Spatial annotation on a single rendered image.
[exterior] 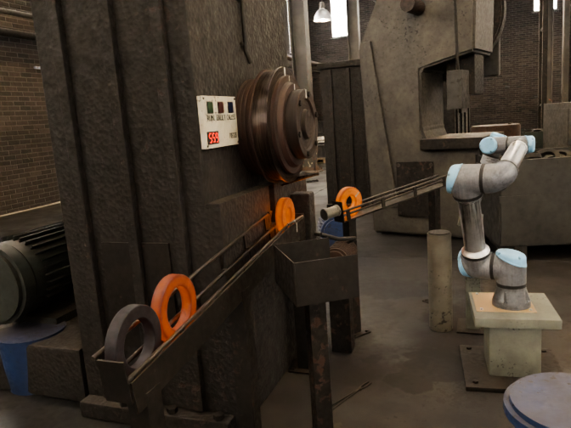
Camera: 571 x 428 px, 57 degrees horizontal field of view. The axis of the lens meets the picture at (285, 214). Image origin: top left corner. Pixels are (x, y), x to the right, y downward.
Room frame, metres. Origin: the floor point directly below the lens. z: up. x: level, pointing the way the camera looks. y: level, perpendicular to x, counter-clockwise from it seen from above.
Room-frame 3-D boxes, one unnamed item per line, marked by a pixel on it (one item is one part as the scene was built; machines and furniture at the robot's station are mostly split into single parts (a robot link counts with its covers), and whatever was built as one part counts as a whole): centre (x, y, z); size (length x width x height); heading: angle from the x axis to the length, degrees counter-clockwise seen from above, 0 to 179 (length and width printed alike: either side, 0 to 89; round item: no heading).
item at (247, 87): (2.24, 0.07, 1.12); 0.47 x 0.10 x 0.47; 159
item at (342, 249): (2.47, -0.25, 0.27); 0.22 x 0.13 x 0.53; 159
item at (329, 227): (4.46, -0.43, 0.17); 0.57 x 0.31 x 0.34; 179
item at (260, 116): (2.21, -0.01, 1.11); 0.47 x 0.06 x 0.47; 159
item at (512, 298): (2.10, -0.92, 0.35); 0.15 x 0.15 x 0.10
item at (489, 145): (2.35, -0.95, 0.96); 0.11 x 0.11 x 0.08; 55
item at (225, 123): (1.93, 0.21, 1.15); 0.26 x 0.02 x 0.18; 159
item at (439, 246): (2.60, -0.77, 0.26); 0.12 x 0.12 x 0.52
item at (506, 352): (2.10, -0.92, 0.13); 0.40 x 0.40 x 0.26; 75
